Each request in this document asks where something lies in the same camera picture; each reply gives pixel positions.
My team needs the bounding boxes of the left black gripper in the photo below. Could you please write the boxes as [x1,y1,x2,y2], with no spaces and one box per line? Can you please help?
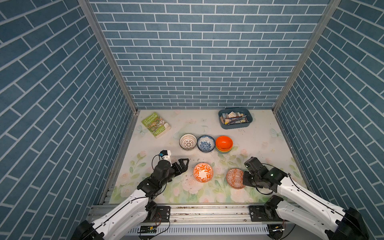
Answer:
[158,158,189,188]

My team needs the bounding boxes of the orange floral bowl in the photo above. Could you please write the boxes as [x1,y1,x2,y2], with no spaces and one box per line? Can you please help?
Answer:
[193,163,214,183]

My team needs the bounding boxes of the red geometric patterned bowl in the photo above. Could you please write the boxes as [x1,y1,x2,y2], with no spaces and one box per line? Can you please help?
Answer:
[226,168,245,190]

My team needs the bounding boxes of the white brown patterned bowl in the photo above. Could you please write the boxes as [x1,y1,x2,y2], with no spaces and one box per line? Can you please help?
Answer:
[179,134,197,151]

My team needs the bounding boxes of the plain orange bowl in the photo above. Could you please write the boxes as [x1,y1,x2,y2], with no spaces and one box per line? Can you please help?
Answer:
[216,136,234,152]

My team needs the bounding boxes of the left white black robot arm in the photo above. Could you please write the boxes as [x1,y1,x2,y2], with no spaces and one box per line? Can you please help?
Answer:
[71,159,189,240]

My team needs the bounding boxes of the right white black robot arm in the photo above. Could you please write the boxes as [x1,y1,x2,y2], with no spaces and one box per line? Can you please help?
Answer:
[243,157,369,240]

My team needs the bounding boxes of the green cover book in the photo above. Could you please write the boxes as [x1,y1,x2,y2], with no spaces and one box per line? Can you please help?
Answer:
[142,112,171,138]

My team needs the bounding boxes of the right circuit board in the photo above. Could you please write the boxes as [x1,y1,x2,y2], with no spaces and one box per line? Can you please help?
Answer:
[267,225,285,240]

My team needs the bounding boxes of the art supplies in bin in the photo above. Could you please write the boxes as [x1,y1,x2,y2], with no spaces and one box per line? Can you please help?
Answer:
[219,112,249,125]

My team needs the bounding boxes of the teal plastic bin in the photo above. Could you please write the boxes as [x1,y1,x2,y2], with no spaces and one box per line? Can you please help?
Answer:
[218,108,253,130]

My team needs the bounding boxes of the left green circuit board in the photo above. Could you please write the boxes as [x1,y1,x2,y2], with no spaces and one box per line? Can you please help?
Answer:
[139,226,157,235]

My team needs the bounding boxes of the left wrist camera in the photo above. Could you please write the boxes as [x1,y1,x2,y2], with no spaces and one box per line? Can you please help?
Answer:
[159,150,172,163]

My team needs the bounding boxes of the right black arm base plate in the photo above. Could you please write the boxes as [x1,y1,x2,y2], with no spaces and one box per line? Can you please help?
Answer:
[249,205,283,222]

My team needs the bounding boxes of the aluminium mounting rail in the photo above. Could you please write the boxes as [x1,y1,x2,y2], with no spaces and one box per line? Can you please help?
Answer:
[80,202,334,226]

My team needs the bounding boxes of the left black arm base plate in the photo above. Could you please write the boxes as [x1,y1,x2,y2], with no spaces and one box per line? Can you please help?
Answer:
[146,206,171,223]

